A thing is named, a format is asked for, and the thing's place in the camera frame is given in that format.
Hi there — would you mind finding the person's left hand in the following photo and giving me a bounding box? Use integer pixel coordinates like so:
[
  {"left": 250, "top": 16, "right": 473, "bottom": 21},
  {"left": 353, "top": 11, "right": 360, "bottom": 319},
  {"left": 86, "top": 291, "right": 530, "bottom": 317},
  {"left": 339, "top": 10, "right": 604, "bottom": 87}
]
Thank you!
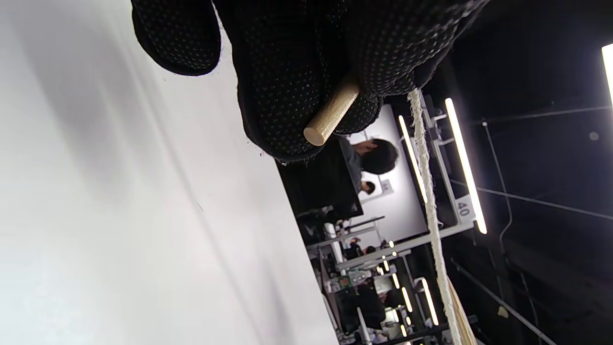
[{"left": 130, "top": 0, "right": 489, "bottom": 162}]

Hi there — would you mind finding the white rope with wooden needle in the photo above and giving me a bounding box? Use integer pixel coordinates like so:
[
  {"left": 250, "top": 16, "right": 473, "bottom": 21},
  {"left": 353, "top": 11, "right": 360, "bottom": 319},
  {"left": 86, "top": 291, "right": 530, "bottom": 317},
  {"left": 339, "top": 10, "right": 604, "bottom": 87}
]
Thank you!
[{"left": 304, "top": 82, "right": 464, "bottom": 345}]

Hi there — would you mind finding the wooden crocodile lacing toy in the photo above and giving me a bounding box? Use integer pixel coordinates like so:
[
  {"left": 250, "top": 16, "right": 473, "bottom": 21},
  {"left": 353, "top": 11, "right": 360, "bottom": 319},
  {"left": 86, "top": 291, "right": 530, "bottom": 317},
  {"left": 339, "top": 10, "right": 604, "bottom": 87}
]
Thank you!
[{"left": 448, "top": 278, "right": 478, "bottom": 345}]

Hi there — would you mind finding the black monitor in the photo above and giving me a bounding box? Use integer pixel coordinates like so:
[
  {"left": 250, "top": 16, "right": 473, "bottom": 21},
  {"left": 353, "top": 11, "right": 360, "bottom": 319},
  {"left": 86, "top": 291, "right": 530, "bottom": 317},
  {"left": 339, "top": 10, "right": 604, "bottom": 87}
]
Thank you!
[{"left": 278, "top": 138, "right": 364, "bottom": 222}]

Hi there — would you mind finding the long white ceiling light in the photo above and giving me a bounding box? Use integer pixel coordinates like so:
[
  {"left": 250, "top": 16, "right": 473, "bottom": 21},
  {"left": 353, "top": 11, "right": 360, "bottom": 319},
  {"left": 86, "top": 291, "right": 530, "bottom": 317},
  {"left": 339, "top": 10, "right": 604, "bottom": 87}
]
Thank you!
[
  {"left": 602, "top": 43, "right": 613, "bottom": 107},
  {"left": 444, "top": 98, "right": 488, "bottom": 235}
]

